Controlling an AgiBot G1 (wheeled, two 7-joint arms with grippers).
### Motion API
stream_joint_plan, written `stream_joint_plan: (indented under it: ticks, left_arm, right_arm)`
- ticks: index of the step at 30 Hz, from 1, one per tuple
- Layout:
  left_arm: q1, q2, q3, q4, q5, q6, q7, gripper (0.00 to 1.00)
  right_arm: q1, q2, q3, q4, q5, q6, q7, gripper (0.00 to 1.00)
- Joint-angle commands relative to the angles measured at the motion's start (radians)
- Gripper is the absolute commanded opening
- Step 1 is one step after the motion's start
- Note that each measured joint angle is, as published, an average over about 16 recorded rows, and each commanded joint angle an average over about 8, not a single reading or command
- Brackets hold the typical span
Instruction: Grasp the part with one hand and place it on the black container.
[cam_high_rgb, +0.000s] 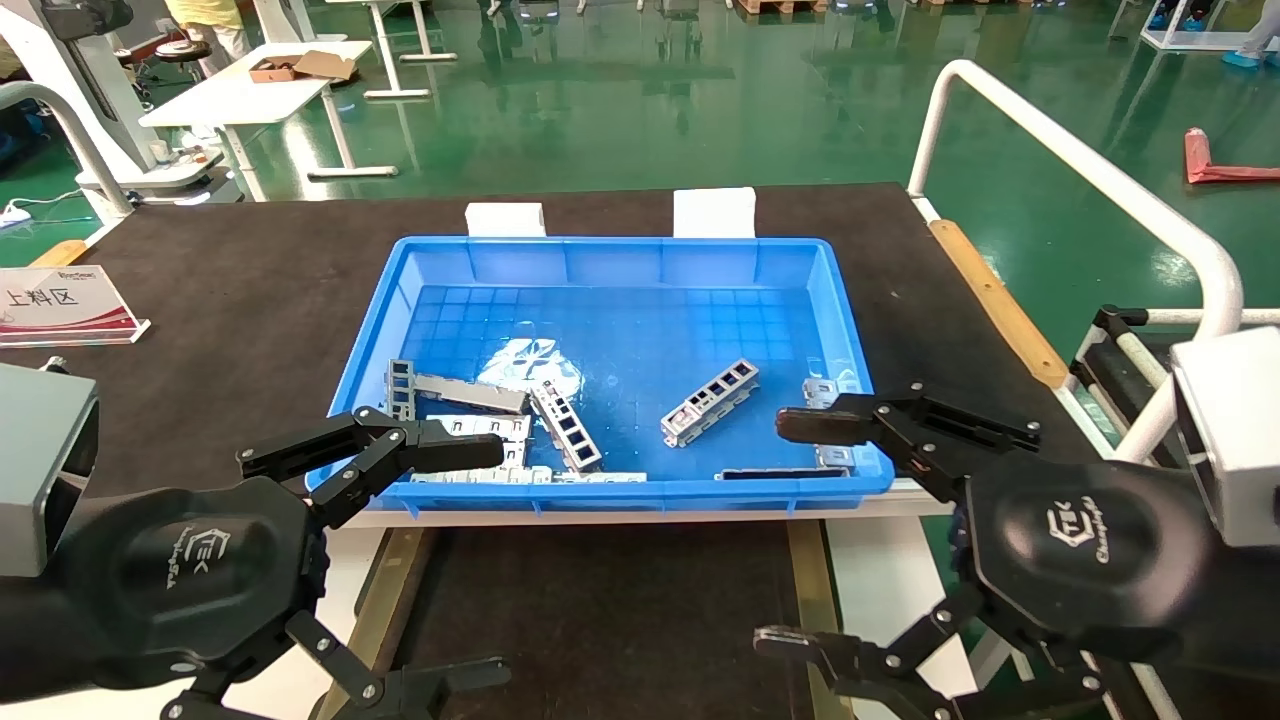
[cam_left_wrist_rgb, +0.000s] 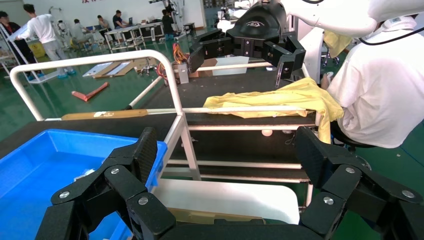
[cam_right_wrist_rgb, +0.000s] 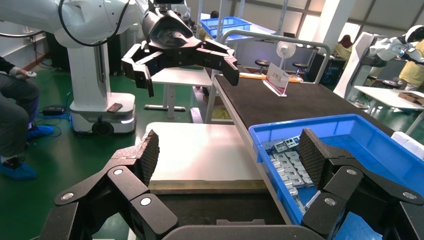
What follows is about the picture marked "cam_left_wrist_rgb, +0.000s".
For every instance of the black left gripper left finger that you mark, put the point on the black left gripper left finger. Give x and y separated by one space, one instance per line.
132 185

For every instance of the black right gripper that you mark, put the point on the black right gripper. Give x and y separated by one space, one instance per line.
258 26

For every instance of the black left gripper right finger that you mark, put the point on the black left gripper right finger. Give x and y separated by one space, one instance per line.
344 185

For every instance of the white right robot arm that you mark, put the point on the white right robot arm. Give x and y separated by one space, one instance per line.
331 13

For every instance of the black container with tan rim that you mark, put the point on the black container with tan rim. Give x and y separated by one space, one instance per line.
212 217

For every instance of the standing person in black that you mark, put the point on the standing person in black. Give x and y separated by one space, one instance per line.
168 24

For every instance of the white box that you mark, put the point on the white box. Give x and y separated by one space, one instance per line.
232 64

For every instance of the black stool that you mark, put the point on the black stool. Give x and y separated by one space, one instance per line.
351 140

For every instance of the yellow cloth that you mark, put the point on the yellow cloth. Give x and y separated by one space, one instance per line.
281 99

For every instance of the small silver box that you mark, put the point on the small silver box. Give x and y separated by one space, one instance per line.
182 73

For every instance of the wooden edge strip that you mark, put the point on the wooden edge strip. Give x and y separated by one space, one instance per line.
109 114

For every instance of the yellow garment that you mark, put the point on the yellow garment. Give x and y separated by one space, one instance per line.
336 41

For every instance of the seated person in white shirt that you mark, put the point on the seated person in white shirt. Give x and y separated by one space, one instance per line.
381 92

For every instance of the large blue plastic bin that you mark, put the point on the large blue plastic bin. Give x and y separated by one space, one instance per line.
33 172

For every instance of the white low work table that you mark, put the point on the white low work table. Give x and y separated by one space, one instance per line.
232 198

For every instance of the red L-shaped piece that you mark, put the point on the red L-shaped piece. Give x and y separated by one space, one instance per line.
86 95

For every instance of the row of background desks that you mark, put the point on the row of background desks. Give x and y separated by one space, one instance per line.
136 33

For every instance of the flat cardboard sheets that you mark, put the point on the flat cardboard sheets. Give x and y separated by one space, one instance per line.
116 68

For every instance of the seated person in dark shirt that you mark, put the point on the seated person in dark shirt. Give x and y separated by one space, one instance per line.
118 20

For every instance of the seated person in brown top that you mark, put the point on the seated person in brown top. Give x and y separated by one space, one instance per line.
104 24

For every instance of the seated person in grey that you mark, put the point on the seated person in grey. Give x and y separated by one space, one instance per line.
79 31

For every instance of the standing person in white shirt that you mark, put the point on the standing person in white shirt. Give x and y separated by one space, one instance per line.
44 31

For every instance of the person in black clothes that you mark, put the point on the person in black clothes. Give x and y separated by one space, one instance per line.
15 36

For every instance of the white tube rail arch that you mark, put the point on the white tube rail arch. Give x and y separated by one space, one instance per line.
99 59

